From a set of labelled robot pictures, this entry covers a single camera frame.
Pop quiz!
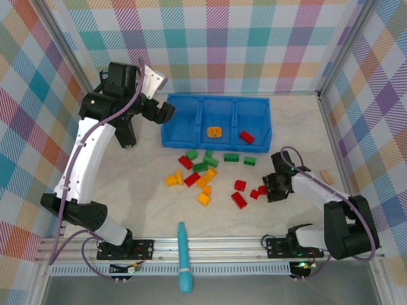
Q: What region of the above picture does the black case with metal handle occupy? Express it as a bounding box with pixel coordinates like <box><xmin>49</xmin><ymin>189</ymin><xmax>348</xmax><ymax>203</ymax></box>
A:
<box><xmin>99</xmin><ymin>68</ymin><xmax>138</xmax><ymax>149</ymax></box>

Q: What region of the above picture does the aluminium corner post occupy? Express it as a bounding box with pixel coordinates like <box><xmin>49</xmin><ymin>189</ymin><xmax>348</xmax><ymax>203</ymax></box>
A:
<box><xmin>317</xmin><ymin>0</ymin><xmax>382</xmax><ymax>98</ymax></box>
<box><xmin>37</xmin><ymin>0</ymin><xmax>99</xmax><ymax>102</ymax></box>

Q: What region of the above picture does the purple cable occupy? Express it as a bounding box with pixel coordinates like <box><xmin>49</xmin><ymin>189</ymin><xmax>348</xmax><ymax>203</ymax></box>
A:
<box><xmin>47</xmin><ymin>57</ymin><xmax>149</xmax><ymax>282</ymax></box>
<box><xmin>279</xmin><ymin>146</ymin><xmax>382</xmax><ymax>282</ymax></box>

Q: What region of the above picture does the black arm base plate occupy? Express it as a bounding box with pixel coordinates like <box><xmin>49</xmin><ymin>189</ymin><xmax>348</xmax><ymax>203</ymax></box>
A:
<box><xmin>265</xmin><ymin>237</ymin><xmax>326</xmax><ymax>259</ymax></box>
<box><xmin>96</xmin><ymin>238</ymin><xmax>156</xmax><ymax>262</ymax></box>

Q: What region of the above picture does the white slotted cable duct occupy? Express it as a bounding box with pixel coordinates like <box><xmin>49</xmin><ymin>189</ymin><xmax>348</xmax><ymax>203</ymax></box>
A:
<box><xmin>50</xmin><ymin>262</ymin><xmax>293</xmax><ymax>277</ymax></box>

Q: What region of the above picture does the teal pen-shaped tool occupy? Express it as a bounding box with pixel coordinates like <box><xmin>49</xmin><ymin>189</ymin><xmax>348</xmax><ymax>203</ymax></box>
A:
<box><xmin>176</xmin><ymin>221</ymin><xmax>194</xmax><ymax>294</ymax></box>

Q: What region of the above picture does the blue three-compartment bin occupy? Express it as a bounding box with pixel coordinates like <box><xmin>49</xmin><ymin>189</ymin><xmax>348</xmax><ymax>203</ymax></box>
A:
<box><xmin>160</xmin><ymin>93</ymin><xmax>274</xmax><ymax>154</ymax></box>

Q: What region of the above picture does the wide aluminium base rail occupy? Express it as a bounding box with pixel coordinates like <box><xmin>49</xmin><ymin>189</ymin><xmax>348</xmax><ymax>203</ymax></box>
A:
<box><xmin>34</xmin><ymin>235</ymin><xmax>386</xmax><ymax>264</ymax></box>

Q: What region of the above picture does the small wired connector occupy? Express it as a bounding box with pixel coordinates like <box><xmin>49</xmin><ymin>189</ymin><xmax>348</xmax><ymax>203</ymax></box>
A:
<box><xmin>109</xmin><ymin>262</ymin><xmax>144</xmax><ymax>276</ymax></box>
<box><xmin>294</xmin><ymin>260</ymin><xmax>319</xmax><ymax>271</ymax></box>

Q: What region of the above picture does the thin aluminium rail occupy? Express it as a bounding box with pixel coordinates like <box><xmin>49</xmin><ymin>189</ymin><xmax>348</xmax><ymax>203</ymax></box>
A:
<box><xmin>171</xmin><ymin>91</ymin><xmax>321</xmax><ymax>96</ymax></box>

